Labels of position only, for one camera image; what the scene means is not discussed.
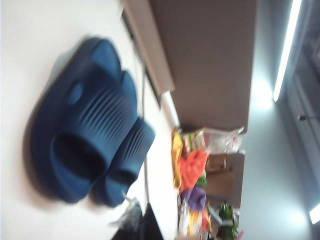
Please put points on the clear plastic bag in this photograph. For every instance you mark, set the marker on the clear plastic bag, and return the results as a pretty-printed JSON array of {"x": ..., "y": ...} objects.
[{"x": 220, "y": 140}]

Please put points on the orange plastic bag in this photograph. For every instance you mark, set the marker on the orange plastic bag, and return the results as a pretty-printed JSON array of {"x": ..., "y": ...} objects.
[{"x": 192, "y": 167}]

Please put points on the ceiling light strip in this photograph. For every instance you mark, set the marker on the ceiling light strip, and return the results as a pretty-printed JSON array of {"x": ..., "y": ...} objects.
[
  {"x": 287, "y": 50},
  {"x": 315, "y": 215}
]

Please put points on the green leafy item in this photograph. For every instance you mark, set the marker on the green leafy item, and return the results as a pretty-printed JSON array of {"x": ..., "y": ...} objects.
[{"x": 226, "y": 215}]

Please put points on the brown cardboard box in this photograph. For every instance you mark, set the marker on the brown cardboard box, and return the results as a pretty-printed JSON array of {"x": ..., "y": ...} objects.
[{"x": 222, "y": 180}]

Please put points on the black pendant lamp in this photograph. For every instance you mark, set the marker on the black pendant lamp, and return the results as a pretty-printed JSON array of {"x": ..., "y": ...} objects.
[{"x": 302, "y": 118}]

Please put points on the yellow plastic object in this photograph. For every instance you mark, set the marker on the yellow plastic object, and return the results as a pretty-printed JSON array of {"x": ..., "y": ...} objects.
[{"x": 176, "y": 150}]

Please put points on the brown desk divider panel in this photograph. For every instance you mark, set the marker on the brown desk divider panel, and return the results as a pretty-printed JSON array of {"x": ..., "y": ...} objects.
[{"x": 212, "y": 62}]

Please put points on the blue foam slipper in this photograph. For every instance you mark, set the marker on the blue foam slipper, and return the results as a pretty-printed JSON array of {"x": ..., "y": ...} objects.
[
  {"x": 100, "y": 112},
  {"x": 140, "y": 140}
]

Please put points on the purple soft item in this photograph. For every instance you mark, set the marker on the purple soft item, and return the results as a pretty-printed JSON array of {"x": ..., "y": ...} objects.
[{"x": 195, "y": 197}]

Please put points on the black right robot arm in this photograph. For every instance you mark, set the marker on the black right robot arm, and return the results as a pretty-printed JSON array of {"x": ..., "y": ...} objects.
[{"x": 150, "y": 225}]

